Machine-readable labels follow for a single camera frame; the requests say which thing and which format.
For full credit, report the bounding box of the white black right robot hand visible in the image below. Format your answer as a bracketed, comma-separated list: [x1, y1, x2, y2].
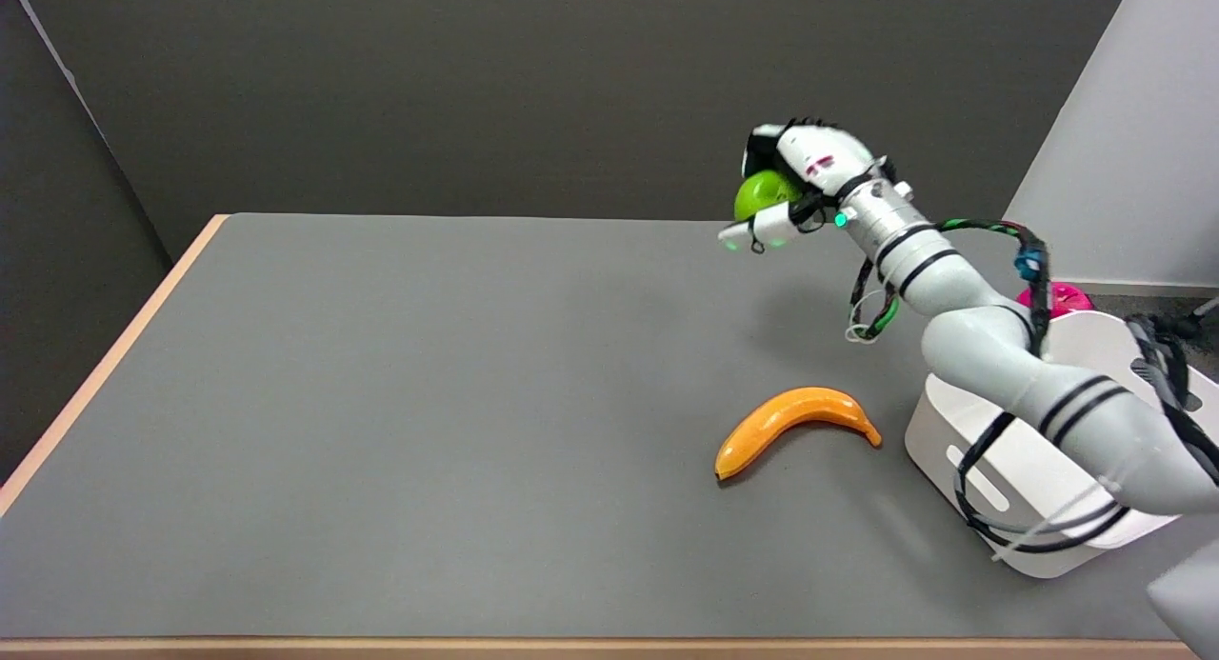
[719, 119, 896, 256]

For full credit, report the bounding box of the green black braided cable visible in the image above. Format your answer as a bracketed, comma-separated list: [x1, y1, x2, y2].
[846, 255, 902, 345]

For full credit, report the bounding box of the yellow banana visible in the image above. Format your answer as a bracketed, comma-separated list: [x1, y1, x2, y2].
[714, 386, 883, 483]

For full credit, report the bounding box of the white plastic basket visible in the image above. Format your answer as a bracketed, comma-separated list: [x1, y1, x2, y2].
[903, 310, 1219, 579]

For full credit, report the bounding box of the black grey braided cable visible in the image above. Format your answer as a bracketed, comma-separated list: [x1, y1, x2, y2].
[1124, 315, 1219, 486]

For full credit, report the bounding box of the green apple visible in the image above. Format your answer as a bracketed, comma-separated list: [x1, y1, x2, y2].
[733, 170, 803, 223]

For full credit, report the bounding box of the red apple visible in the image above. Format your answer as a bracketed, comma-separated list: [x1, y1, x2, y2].
[1017, 281, 1094, 318]

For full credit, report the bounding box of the black cable with blue connector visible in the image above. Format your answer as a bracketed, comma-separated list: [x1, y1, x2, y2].
[938, 217, 1132, 554]

